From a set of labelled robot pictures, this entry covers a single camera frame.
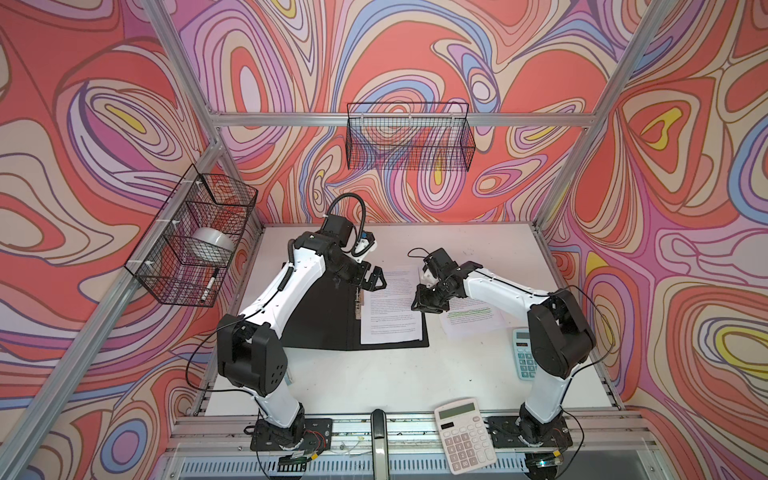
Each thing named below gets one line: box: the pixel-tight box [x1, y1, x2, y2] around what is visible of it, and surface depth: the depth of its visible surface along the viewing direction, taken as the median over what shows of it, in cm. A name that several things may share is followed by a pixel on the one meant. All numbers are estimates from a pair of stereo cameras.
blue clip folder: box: [281, 261, 429, 351], surface depth 91 cm
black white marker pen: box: [201, 267, 220, 302], surface depth 73 cm
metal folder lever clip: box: [355, 286, 361, 320], surface depth 98 cm
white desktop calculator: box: [434, 398, 497, 475], surface depth 73 cm
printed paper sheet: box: [361, 266, 422, 345], surface depth 95 cm
